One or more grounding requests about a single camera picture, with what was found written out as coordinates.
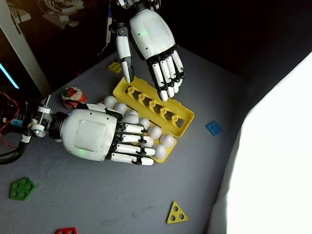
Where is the green pentagon holed block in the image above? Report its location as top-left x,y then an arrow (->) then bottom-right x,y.
9,177 -> 37,201

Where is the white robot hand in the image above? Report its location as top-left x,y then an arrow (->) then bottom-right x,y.
109,9 -> 185,102
59,102 -> 156,167

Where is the yellow triangle holed block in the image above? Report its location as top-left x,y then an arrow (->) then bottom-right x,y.
166,201 -> 189,224

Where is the blue square holed block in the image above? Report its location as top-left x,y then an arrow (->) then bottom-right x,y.
206,121 -> 224,137

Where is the white background device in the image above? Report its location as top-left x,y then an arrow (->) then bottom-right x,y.
39,0 -> 85,30

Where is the white backdrop sheet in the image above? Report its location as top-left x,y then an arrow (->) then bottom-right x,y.
204,50 -> 312,234

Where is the toy strawberry cake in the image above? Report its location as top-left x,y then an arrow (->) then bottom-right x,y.
60,87 -> 87,110

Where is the white post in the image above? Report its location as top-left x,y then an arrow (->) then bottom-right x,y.
0,0 -> 53,98

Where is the white cable with plug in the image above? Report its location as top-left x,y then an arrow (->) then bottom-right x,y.
97,0 -> 115,56

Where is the small yellow holed block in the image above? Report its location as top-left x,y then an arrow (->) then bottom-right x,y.
108,61 -> 123,74

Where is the yellow egg carton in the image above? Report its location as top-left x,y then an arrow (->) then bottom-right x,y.
97,74 -> 195,163

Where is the grey table cloth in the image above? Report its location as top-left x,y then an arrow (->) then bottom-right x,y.
0,37 -> 249,234

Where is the cyan light strip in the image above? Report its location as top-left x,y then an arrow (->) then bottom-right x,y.
0,62 -> 20,90

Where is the red pentagon holed block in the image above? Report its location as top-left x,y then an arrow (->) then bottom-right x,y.
55,227 -> 78,234

